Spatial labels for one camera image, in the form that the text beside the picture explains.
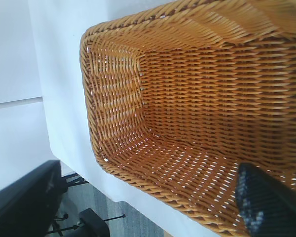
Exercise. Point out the scuffed right gripper right finger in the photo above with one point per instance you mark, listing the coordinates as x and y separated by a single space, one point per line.
273 209

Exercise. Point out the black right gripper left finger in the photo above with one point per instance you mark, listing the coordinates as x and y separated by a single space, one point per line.
19 212

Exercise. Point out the woven wicker rectangular basket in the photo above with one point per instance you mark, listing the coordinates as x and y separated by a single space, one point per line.
199 98

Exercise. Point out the black stand with rods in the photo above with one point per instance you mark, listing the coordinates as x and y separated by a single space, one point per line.
91 222

